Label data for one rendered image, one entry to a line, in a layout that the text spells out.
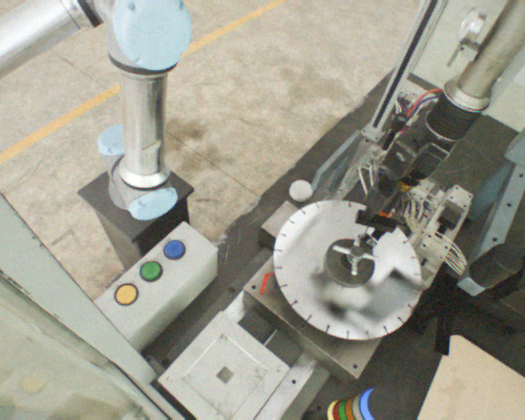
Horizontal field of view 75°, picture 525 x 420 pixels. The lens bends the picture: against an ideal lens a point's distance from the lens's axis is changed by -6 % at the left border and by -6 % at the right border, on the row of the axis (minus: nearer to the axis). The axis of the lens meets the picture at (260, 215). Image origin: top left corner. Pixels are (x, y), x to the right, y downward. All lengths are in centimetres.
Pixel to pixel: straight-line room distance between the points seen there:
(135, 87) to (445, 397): 96
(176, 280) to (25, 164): 174
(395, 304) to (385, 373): 23
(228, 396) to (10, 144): 214
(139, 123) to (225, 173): 143
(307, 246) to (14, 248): 61
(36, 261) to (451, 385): 94
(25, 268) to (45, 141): 220
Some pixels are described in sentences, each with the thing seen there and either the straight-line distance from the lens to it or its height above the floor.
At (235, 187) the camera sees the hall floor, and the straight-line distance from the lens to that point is 205.
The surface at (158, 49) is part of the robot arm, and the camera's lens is 61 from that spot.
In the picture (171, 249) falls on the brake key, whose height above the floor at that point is 91.
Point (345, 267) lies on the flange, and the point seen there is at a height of 96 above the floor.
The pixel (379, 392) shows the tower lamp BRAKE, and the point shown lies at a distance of 52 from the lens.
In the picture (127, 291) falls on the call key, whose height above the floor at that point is 90.
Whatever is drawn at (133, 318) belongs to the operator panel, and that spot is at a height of 90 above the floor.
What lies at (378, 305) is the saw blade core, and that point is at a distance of 79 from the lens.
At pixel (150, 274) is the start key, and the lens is 80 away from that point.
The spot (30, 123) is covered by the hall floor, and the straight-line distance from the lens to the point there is 265.
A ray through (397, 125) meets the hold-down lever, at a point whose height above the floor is 126.
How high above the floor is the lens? 163
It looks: 57 degrees down
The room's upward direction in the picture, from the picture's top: 11 degrees clockwise
